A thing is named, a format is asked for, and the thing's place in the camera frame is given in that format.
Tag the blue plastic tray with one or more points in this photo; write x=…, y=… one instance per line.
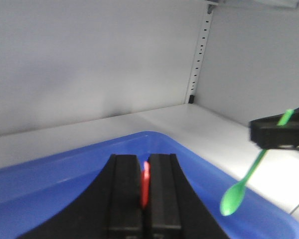
x=32, y=192

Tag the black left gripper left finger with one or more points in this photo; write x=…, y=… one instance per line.
x=109, y=208

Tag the red plastic spoon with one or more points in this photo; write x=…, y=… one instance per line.
x=145, y=185

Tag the white cabinet shelf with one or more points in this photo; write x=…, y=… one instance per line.
x=220, y=141

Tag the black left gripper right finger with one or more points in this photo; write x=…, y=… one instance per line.
x=174, y=210

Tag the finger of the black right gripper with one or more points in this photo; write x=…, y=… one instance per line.
x=266, y=133

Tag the green plastic spoon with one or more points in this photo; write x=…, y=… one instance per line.
x=234, y=196

